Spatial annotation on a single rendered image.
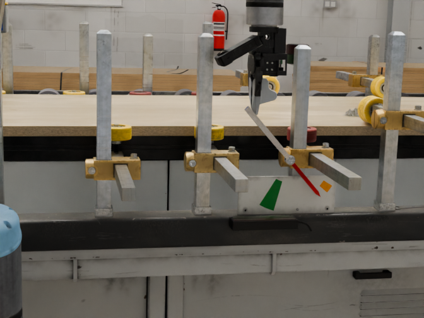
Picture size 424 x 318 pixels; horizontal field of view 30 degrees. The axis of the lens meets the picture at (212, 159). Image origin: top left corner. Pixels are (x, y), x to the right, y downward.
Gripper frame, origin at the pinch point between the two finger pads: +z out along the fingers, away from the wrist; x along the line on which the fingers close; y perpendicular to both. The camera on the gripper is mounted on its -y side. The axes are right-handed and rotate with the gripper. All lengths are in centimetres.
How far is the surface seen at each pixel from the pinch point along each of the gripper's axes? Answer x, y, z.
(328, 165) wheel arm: -9.6, 16.6, 12.3
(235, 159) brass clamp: 5.2, -3.0, 13.4
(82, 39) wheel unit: 115, -38, -11
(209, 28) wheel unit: 115, 10, -15
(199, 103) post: 6.0, -12.2, -0.7
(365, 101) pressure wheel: 28.8, 40.1, 1.9
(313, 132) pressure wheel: 14.4, 20.3, 8.2
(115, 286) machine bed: 31, -32, 55
